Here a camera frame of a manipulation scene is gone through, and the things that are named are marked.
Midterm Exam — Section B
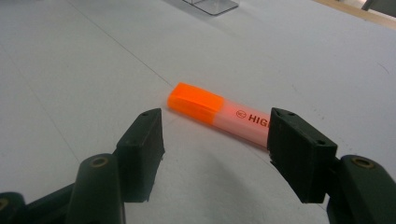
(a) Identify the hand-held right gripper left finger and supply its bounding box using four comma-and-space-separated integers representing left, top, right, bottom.
115, 107, 166, 203

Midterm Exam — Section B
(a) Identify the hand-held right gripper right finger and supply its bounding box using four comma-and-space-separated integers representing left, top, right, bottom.
266, 106, 339, 204

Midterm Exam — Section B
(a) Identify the orange highlighter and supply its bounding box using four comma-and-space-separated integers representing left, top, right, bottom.
166, 81, 273, 149

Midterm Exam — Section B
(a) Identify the clear plastic pen holder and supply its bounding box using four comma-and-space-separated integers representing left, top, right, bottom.
181, 0, 240, 16

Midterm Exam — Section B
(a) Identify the dark object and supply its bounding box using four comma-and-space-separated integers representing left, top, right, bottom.
361, 0, 396, 19

